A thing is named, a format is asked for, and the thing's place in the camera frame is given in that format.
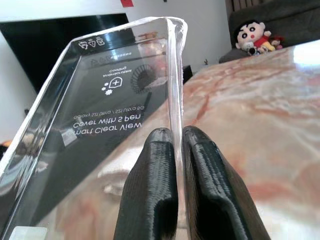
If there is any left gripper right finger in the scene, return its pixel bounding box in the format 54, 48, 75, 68
183, 125, 272, 240

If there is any small red plush toy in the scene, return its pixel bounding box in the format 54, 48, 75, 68
268, 34, 286, 51

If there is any black television console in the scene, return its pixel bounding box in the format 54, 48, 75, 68
183, 64, 193, 85

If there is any marble top red frame table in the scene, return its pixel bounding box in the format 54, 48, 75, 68
49, 39, 320, 240

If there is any clear plastic phone cover package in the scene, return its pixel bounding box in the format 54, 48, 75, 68
0, 16, 189, 240

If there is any cartoon boy plush doll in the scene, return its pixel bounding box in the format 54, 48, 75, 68
233, 20, 273, 57

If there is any dark grey sofa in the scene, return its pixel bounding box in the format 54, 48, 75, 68
218, 0, 320, 64

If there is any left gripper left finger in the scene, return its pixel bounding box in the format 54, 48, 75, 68
113, 127, 179, 240

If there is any black flat television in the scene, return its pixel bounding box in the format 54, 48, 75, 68
0, 13, 129, 101

